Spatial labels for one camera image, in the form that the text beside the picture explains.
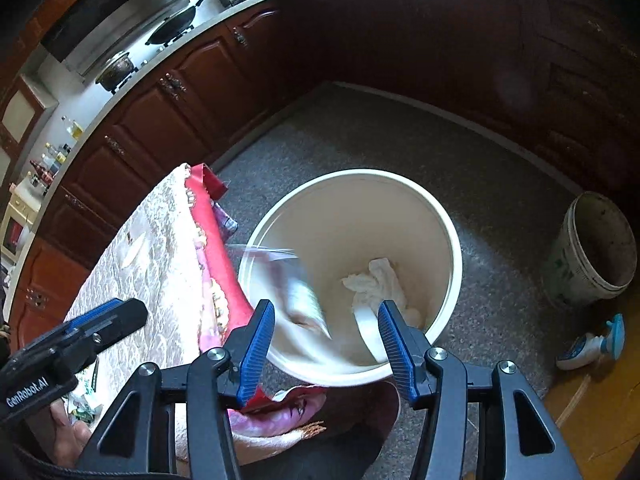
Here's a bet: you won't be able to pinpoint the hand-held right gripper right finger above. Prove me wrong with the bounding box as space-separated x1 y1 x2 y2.
377 300 583 480

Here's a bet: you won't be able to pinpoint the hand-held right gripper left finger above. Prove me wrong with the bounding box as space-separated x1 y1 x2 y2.
75 299 277 480

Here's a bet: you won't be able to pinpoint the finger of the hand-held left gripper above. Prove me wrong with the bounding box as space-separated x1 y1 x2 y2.
66 298 149 347

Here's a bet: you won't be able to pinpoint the clear plastic wrapper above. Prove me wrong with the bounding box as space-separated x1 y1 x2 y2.
227 242 333 342

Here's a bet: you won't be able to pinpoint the large white plastic bucket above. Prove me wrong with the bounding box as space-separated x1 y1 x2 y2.
237 169 463 387

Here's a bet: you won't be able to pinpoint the person's left hand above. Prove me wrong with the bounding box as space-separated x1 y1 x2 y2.
49 402 94 467

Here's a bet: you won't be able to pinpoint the white paper strip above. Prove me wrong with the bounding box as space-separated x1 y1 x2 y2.
352 305 390 362

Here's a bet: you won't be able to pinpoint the green white wrapper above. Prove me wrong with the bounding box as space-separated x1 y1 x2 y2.
70 357 103 423

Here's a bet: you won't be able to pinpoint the cream embossed tablecloth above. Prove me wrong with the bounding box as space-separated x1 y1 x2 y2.
62 162 241 461

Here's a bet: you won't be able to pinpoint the crumpled white tissue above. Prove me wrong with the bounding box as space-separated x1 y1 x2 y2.
341 257 408 312

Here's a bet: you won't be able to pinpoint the red satin cloth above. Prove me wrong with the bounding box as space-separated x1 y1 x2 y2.
185 162 331 436

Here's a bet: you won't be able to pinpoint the white kitchen appliance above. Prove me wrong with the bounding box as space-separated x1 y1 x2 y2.
0 180 42 261

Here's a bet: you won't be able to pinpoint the blue white spray bottle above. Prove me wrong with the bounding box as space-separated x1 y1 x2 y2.
556 313 626 372

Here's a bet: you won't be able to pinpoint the small dirty white bucket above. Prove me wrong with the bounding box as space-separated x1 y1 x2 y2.
545 191 637 309

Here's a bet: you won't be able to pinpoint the white kitchen countertop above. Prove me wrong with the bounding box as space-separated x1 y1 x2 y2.
5 0 601 311

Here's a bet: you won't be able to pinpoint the brown wooden kitchen cabinets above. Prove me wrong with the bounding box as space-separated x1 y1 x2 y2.
10 0 640 356

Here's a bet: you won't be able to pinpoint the dark cooking pot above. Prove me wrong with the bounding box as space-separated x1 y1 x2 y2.
95 51 136 92

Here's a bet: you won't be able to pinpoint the black gas stove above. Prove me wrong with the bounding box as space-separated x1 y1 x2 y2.
109 24 197 96

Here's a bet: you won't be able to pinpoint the black wok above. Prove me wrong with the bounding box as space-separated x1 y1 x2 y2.
145 0 218 46

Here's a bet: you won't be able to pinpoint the steel range hood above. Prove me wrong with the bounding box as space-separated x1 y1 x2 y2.
40 0 188 76

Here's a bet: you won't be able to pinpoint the wooden wall cabinet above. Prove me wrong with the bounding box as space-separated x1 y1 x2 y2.
0 75 57 161

